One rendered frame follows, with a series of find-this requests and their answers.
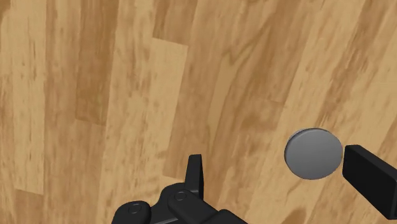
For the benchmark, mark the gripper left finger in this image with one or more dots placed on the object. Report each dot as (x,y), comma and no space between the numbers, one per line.
(189,198)

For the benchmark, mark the grey round disc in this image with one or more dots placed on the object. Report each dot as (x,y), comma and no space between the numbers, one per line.
(313,154)

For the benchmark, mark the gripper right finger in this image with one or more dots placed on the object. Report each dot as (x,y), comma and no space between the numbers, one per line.
(369,176)

